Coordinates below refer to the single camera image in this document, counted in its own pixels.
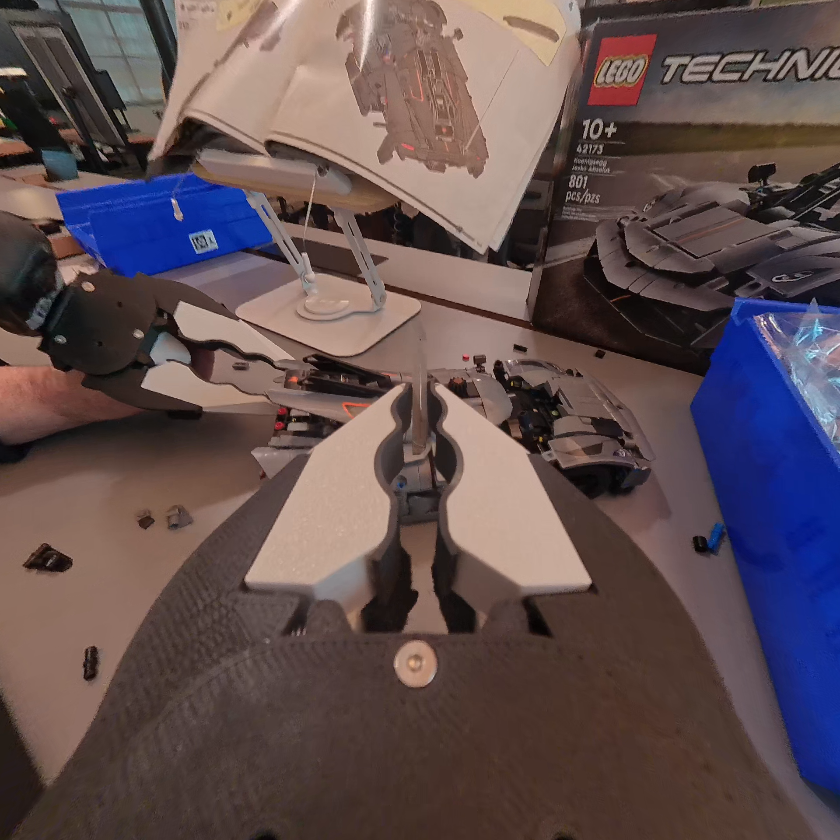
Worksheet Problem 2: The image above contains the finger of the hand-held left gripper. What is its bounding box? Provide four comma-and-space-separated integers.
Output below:
172, 301, 298, 370
140, 360, 290, 409

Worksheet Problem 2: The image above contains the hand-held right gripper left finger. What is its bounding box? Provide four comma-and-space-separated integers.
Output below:
244, 384, 417, 632

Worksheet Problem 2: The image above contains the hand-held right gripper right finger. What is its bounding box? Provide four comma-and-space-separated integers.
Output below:
433, 382, 593, 630

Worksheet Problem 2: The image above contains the grey lego car model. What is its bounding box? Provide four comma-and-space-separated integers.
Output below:
252, 351, 657, 526

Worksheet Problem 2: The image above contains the long grey orange-striped lego panel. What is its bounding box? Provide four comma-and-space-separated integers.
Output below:
406, 328, 435, 460

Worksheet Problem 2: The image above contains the black angled lego connector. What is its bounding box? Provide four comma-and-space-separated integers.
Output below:
23, 543, 73, 572

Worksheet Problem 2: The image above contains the lego instruction booklet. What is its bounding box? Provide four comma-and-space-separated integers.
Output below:
147, 0, 581, 253

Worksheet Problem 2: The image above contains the person's left hand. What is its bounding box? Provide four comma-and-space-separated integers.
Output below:
0, 364, 148, 447

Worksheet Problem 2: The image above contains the blue bin with square tag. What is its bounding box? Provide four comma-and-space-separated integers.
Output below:
56, 174, 283, 277

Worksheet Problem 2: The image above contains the white desk stand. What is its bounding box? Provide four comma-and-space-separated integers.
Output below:
193, 147, 422, 358

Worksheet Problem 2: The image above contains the blue plastic bin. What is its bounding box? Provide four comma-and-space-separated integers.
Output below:
690, 297, 840, 795

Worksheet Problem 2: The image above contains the clear plastic bag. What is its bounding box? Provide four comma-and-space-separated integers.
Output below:
753, 302, 840, 460

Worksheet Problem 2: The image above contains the thin wire with white plug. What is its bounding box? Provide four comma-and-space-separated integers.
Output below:
169, 157, 193, 221
301, 164, 329, 293

